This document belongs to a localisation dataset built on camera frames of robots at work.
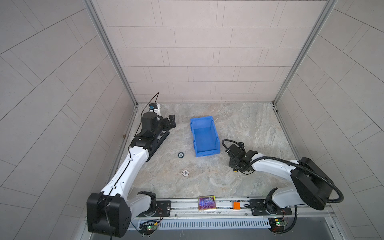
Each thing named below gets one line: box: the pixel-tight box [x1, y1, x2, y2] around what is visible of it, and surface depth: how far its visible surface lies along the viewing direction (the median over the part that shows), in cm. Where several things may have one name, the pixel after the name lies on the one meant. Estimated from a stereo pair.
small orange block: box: [233, 202, 241, 210], surface depth 72 cm
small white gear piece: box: [182, 169, 190, 177], surface depth 84 cm
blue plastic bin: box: [190, 116, 221, 158], surface depth 101 cm
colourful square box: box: [198, 195, 217, 212], surface depth 73 cm
